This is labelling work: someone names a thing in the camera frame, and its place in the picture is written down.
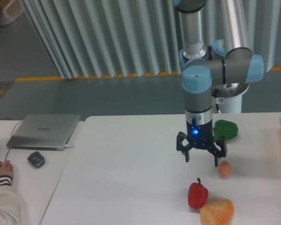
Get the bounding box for grey folding screen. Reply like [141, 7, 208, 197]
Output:
[21, 0, 281, 79]

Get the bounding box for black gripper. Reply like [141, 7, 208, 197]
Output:
[176, 120, 227, 167]

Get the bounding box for brown egg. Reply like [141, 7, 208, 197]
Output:
[218, 160, 231, 177]

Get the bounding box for silver closed laptop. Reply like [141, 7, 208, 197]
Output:
[7, 114, 81, 150]

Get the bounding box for person's hand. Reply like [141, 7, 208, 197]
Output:
[0, 160, 14, 178]

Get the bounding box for forearm in cream sleeve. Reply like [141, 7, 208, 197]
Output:
[0, 175, 21, 225]

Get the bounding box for dark grey small case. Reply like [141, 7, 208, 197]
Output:
[27, 151, 45, 169]

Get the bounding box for green bell pepper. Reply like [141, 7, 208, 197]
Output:
[213, 120, 238, 140]

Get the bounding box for red bell pepper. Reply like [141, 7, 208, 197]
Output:
[188, 178, 209, 209]

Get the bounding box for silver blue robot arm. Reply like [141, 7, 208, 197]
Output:
[172, 0, 264, 160]

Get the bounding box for orange bread piece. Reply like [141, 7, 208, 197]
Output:
[200, 199, 234, 225]

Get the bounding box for black mouse cable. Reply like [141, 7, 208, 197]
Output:
[0, 118, 23, 162]

